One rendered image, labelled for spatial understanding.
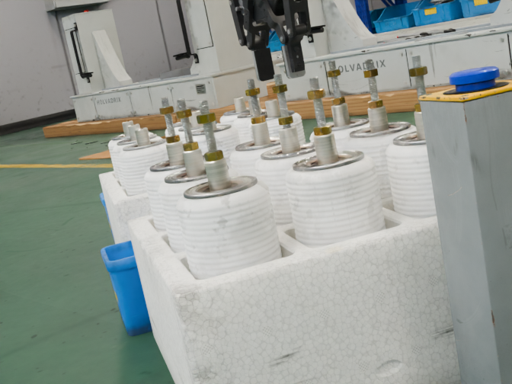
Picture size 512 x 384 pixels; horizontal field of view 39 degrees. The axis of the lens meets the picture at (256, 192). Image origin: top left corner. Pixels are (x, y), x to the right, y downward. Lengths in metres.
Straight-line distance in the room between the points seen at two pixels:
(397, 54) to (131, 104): 2.08
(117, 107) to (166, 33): 3.52
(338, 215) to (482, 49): 2.19
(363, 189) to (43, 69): 6.81
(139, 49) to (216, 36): 4.05
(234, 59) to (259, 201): 3.39
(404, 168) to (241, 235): 0.19
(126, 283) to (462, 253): 0.58
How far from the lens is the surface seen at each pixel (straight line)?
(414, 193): 0.79
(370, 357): 0.75
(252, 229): 0.70
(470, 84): 0.62
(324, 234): 0.74
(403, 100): 3.02
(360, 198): 0.74
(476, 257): 0.63
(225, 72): 4.02
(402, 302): 0.75
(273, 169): 0.84
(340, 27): 3.49
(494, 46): 2.86
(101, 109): 4.99
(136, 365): 1.02
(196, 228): 0.71
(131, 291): 1.10
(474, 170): 0.60
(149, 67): 8.08
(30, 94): 7.39
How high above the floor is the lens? 0.39
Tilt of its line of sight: 11 degrees down
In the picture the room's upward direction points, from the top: 11 degrees counter-clockwise
